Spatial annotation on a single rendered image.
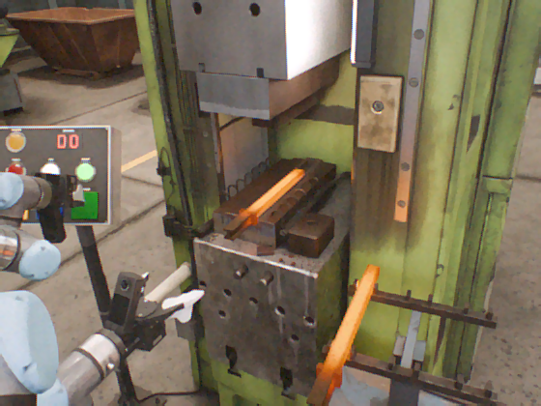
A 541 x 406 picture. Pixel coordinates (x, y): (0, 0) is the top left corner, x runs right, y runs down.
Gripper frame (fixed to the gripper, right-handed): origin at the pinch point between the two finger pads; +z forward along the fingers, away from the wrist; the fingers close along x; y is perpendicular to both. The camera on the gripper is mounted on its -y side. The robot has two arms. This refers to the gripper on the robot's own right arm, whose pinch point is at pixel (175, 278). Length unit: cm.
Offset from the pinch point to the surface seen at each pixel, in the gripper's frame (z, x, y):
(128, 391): 22, -56, 87
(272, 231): 30.7, 6.9, 3.3
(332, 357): 1.1, 36.1, 7.2
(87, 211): 14.1, -42.6, 0.4
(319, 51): 47, 13, -39
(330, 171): 68, 8, 2
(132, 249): 111, -141, 100
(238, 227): 23.0, 1.4, -0.7
